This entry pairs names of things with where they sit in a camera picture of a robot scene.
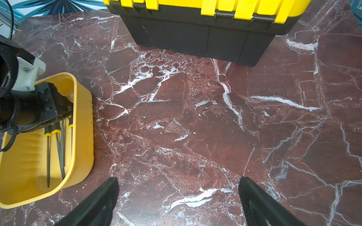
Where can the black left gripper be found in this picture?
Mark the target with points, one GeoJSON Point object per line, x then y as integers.
{"type": "Point", "coordinates": [31, 111]}

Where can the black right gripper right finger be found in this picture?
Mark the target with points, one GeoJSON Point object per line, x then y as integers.
{"type": "Point", "coordinates": [260, 209]}

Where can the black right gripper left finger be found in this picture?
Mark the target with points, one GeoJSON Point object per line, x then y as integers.
{"type": "Point", "coordinates": [96, 209]}

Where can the yellow plastic storage tray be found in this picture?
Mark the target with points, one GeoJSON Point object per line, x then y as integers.
{"type": "Point", "coordinates": [23, 167]}

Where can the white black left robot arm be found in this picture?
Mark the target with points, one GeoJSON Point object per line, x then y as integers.
{"type": "Point", "coordinates": [9, 73]}

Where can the yellow black toolbox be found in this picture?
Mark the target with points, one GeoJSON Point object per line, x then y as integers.
{"type": "Point", "coordinates": [234, 31]}

